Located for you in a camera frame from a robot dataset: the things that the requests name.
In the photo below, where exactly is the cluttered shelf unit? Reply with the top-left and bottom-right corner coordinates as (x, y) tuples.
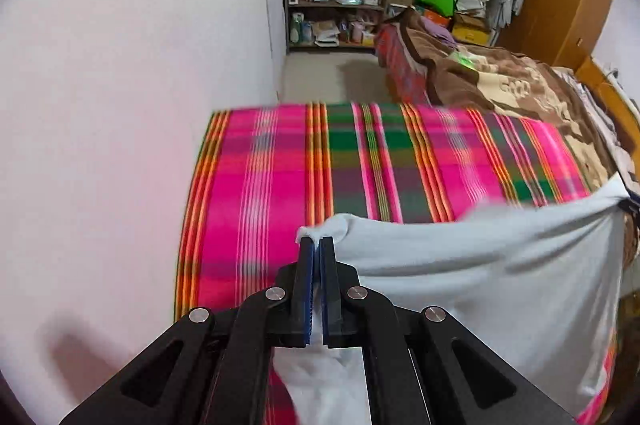
(281, 0), (396, 52)

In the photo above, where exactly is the light blue t-shirt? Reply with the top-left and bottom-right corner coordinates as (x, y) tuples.
(272, 182), (632, 425)

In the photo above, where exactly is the purple cloth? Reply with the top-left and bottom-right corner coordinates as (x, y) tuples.
(420, 16), (458, 43)

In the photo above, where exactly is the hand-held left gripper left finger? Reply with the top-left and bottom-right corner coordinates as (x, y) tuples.
(60, 236), (317, 425)

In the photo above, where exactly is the yellow cardboard box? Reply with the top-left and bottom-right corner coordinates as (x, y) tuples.
(452, 12), (493, 46)

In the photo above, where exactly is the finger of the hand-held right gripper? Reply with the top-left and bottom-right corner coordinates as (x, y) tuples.
(616, 191), (640, 218)

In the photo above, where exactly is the wooden headboard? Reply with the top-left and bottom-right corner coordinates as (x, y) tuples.
(575, 58), (640, 141)

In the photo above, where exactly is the brown patterned blanket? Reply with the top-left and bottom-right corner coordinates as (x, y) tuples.
(395, 8), (640, 206)

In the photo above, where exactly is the red patterned bed sheet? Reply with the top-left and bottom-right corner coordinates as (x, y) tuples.
(375, 25), (431, 103)

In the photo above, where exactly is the pink plaid bed sheet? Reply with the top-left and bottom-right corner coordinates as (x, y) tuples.
(174, 102), (618, 425)

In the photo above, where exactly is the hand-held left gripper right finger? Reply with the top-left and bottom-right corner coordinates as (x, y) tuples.
(320, 236), (576, 425)

